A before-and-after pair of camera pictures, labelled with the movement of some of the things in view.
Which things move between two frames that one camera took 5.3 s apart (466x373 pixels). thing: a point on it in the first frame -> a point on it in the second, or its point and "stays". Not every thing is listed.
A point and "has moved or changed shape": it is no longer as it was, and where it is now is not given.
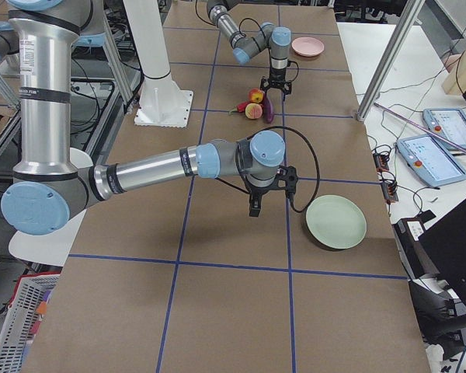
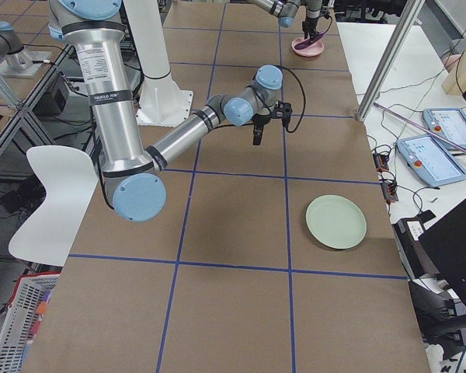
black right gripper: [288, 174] -> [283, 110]
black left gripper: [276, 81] -> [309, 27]
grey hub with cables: [389, 188] stays
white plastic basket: [14, 334] stays
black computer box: [406, 232] stays
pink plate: [307, 46] stays
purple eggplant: [269, 113] has moved or changed shape
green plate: [335, 221] stays
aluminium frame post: [402, 32] stays
